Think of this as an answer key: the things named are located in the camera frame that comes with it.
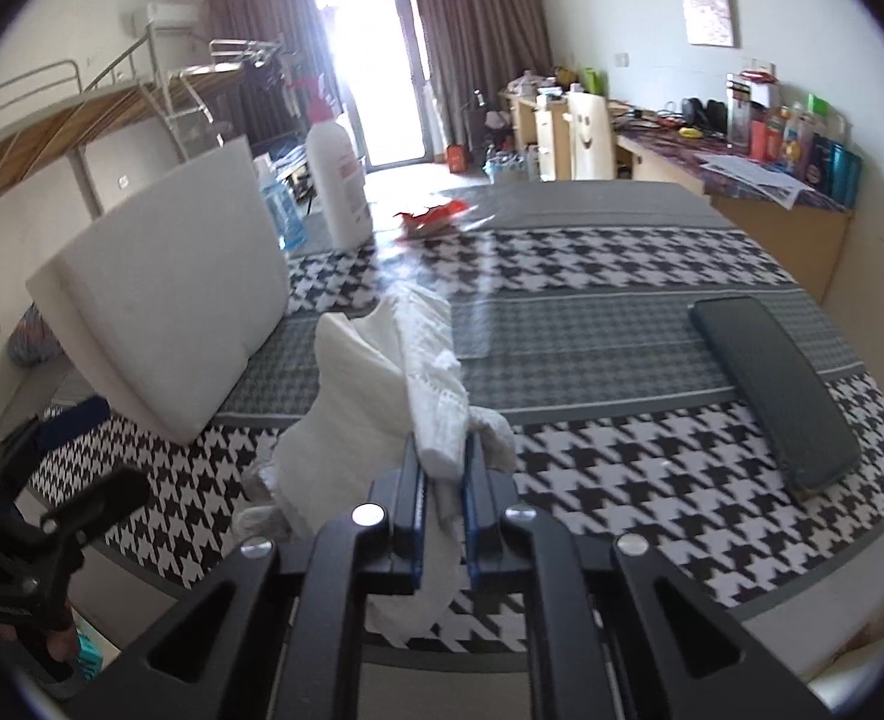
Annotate white lotion pump bottle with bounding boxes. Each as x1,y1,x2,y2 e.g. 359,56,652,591
292,73,374,248

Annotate white foam box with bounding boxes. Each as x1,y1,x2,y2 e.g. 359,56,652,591
25,136,291,445

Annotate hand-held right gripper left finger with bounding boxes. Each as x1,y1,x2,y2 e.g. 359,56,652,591
67,431,433,720

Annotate brown curtain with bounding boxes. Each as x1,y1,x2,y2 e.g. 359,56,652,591
409,0,555,158
205,0,315,143

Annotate blue plaid quilt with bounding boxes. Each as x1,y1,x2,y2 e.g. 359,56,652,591
7,302,64,370

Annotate teal packet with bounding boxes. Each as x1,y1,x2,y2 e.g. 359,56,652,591
74,630,105,680

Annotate black headphones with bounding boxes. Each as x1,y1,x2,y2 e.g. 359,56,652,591
680,96,728,137

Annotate dark blue bottle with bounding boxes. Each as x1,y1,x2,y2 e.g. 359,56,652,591
811,137,863,206

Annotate glass balcony door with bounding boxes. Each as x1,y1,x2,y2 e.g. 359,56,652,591
308,0,443,166

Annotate person's left hand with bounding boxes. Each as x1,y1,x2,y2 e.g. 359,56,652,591
40,613,79,665

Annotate white papers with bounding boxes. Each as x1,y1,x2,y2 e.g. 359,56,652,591
693,152,807,209

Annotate dark grey wrist rest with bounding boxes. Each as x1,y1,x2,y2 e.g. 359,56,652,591
688,296,863,492

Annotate white air conditioner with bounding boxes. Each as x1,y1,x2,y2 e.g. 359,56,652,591
145,2,197,32

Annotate white towel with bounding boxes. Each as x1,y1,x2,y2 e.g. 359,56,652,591
242,286,518,635

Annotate red snack packet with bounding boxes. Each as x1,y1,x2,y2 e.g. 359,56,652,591
397,200,473,237

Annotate wooden desk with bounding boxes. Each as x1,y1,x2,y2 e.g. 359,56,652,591
498,86,855,301

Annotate wooden smiley chair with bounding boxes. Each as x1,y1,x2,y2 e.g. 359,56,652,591
565,90,612,181

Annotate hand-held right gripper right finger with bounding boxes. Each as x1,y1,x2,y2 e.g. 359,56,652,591
463,427,837,720

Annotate grey metal bunk bed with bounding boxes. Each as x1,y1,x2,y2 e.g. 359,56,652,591
164,37,285,158
0,60,161,230

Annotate pink wall poster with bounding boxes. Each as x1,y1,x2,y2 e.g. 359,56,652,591
679,0,735,46

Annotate blue water jug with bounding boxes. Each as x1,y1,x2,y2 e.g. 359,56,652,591
257,157,309,250

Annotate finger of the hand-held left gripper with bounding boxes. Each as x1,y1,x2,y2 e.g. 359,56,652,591
35,395,113,455
38,467,152,545

